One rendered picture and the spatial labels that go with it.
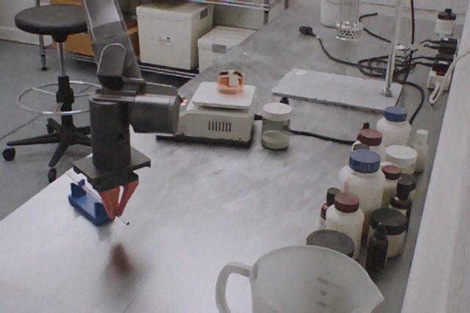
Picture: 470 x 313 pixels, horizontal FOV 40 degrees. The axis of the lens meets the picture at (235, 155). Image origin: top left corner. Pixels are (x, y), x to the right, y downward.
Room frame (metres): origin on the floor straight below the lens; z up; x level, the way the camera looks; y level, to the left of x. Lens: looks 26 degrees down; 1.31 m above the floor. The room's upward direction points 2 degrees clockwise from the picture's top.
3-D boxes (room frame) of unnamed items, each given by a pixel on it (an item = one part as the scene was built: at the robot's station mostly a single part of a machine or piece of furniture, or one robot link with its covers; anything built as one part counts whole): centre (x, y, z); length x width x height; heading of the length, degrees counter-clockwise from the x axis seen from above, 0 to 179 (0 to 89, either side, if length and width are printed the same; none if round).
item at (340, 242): (0.74, -0.13, 0.79); 0.07 x 0.07 x 0.07
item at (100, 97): (0.86, 0.18, 0.95); 0.07 x 0.06 x 0.07; 85
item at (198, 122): (1.26, 0.05, 0.79); 0.22 x 0.13 x 0.08; 83
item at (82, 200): (0.92, 0.24, 0.77); 0.10 x 0.03 x 0.04; 42
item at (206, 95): (1.25, 0.03, 0.83); 0.12 x 0.12 x 0.01; 83
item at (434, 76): (1.75, -0.58, 0.77); 0.40 x 0.06 x 0.04; 160
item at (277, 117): (1.20, -0.08, 0.79); 0.06 x 0.06 x 0.08
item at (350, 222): (0.81, -0.17, 0.80); 0.06 x 0.06 x 0.10
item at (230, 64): (1.27, 0.02, 0.88); 0.07 x 0.06 x 0.08; 55
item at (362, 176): (0.90, -0.20, 0.81); 0.07 x 0.07 x 0.13
